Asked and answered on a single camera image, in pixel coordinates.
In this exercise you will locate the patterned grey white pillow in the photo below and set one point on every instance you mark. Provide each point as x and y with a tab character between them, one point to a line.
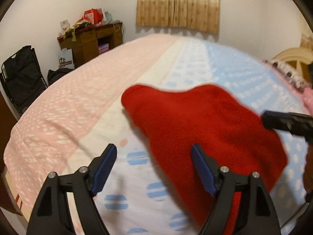
289	74

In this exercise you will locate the brown wooden desk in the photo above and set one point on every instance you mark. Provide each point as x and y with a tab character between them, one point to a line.
92	41

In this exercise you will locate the cream wooden headboard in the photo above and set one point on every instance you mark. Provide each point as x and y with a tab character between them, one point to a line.
299	58

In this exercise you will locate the bed with dotted blue sheet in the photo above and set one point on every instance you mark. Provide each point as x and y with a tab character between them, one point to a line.
74	119

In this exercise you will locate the white card on desk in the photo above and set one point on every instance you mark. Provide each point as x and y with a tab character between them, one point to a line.
65	26

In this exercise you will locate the white paper shopping bag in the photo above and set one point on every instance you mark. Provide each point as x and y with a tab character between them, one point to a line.
65	58

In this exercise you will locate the red knitted sweater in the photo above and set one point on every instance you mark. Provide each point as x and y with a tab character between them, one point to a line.
209	116

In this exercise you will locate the beige patterned window curtain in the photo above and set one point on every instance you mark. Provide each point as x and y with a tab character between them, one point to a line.
199	15

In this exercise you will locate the person's right hand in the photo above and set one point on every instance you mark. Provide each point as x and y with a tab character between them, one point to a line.
308	171

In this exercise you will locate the green yellow cloth on desk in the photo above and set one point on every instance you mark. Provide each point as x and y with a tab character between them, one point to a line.
77	26

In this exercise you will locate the red gift box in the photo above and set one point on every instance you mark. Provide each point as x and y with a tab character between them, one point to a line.
94	16

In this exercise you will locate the pink quilt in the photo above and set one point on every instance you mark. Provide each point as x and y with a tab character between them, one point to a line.
307	99

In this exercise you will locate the black folding chair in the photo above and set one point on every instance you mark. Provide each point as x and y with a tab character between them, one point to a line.
22	79

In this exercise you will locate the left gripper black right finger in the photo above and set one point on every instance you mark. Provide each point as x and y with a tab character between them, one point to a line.
256	214

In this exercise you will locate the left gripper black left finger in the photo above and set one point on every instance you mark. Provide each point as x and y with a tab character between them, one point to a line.
51	212

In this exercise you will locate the black bag on floor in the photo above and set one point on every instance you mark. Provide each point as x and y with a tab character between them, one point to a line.
55	75

